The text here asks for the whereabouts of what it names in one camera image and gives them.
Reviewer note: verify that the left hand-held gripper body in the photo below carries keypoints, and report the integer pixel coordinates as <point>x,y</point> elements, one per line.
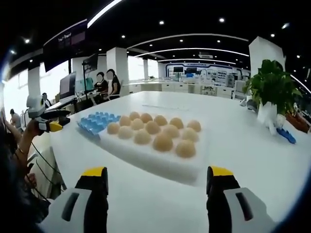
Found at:
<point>35,105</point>

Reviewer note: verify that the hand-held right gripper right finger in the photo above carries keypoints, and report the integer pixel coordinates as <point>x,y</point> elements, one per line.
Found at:
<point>233,208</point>

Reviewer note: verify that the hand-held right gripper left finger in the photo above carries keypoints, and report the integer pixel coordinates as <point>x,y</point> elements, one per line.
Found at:
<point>80,208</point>

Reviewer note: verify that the blue egg tray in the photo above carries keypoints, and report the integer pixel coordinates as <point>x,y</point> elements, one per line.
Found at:
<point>96,122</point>

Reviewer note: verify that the cluster of beige eggs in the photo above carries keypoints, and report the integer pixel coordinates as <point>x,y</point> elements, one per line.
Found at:
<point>155,132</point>

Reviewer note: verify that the white foam egg board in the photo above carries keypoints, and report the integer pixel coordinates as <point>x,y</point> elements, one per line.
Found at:
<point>145,157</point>

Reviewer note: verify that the small blue tray piece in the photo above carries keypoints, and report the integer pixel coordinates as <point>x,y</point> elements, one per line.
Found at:
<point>288,136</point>

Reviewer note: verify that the person's left hand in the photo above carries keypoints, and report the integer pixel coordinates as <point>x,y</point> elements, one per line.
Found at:
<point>32,128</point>

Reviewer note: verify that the desktop computer monitor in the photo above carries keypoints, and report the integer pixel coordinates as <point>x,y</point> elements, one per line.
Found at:
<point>68,86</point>

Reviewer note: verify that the white table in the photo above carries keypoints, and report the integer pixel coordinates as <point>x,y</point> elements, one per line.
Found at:
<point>238,165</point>

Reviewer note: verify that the monitor on black stand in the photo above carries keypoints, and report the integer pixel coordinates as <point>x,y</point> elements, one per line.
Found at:
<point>90,61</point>

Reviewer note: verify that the person's dark clothing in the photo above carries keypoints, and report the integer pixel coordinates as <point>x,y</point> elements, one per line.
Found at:
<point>17,194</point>

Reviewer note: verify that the large hanging dark screen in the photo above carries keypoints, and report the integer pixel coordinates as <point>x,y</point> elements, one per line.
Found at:
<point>65,46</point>

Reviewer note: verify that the white plant pot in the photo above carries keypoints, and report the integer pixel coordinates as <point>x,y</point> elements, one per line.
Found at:
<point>267,116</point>

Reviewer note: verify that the brown wooden box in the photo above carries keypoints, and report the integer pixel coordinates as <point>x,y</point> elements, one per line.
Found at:
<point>297,122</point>

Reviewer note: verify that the green potted plant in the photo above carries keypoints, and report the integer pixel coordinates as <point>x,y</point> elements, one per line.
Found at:
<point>272,85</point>

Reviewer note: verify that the ceiling air conditioner unit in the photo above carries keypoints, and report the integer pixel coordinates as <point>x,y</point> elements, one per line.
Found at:
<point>206,55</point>

